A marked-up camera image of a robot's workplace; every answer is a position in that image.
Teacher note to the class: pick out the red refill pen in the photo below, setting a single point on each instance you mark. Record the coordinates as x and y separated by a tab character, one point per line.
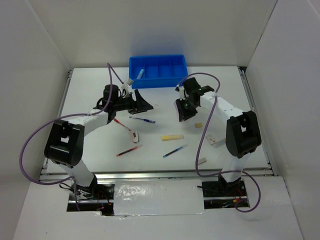
130	150

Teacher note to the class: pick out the pink white eraser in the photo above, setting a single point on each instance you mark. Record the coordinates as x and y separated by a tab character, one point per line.
134	136

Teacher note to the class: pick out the orange highlighter marker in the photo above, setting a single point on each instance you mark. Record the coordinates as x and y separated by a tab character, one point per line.
219	143

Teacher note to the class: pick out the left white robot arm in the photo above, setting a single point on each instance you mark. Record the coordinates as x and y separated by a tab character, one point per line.
65	144

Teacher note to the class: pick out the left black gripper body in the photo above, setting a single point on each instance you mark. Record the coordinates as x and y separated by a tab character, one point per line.
127	103

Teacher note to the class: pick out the white red eraser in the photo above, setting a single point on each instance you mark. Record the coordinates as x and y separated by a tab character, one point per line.
211	140

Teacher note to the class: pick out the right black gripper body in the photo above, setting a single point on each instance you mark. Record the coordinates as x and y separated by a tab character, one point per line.
187	108

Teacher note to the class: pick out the grey white eraser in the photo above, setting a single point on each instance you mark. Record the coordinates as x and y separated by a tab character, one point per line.
201	161

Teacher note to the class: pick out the red pen with clear cap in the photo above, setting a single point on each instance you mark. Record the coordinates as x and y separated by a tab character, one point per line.
118	122

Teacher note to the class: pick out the small tan eraser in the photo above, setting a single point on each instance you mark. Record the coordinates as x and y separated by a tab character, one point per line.
198	125

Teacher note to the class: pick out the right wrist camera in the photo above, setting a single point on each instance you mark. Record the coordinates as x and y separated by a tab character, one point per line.
181	91

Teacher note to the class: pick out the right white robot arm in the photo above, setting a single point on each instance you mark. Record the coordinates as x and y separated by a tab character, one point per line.
242	132

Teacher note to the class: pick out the blue refill pen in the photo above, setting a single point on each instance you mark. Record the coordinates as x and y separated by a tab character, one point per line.
175	150

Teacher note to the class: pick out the blue divided plastic bin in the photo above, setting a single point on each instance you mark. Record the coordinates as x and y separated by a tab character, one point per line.
160	71

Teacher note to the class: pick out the blue ballpoint pen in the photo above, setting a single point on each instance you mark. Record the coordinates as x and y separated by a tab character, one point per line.
143	119

